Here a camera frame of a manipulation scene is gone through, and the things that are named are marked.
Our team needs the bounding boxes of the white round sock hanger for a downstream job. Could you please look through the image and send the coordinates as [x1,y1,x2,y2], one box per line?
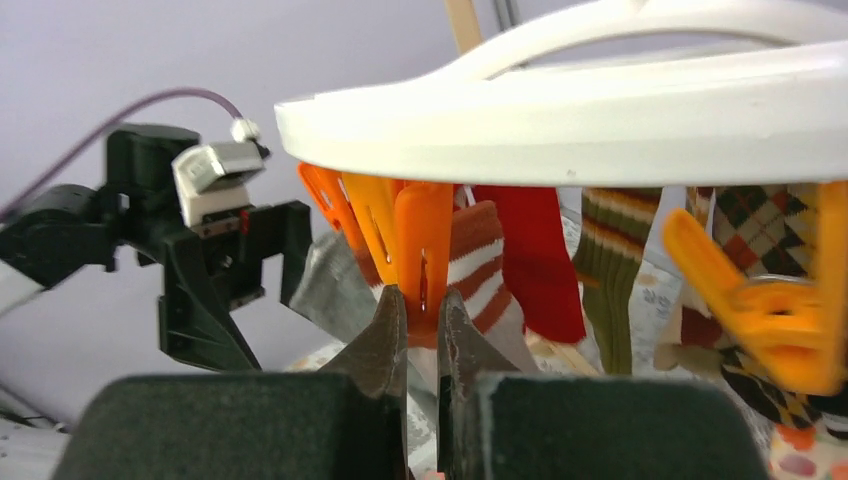
[275,1,847,187]

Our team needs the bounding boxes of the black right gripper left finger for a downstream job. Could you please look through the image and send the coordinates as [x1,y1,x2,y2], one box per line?
[320,287,408,479]

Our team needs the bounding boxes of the brown argyle hanging sock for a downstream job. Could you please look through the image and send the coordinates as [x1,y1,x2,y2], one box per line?
[676,184,821,430]

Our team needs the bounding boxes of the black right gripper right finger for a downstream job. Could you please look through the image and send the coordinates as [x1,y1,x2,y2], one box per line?
[437,289,518,479]

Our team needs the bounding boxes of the red sock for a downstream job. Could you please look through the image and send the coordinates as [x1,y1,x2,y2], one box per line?
[473,185,586,344]

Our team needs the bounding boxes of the orange white striped sock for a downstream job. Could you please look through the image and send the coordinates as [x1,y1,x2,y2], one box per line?
[447,201,536,371]

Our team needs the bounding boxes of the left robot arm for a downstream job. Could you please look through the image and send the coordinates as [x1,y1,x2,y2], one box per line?
[1,124,312,372]

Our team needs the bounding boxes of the green striped sock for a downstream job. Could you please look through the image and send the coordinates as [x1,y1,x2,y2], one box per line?
[573,188,662,375]

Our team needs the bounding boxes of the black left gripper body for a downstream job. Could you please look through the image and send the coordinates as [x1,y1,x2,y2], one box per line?
[100,124,312,371]

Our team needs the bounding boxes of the grey sock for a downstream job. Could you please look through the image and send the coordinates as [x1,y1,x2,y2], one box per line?
[289,231,377,342]

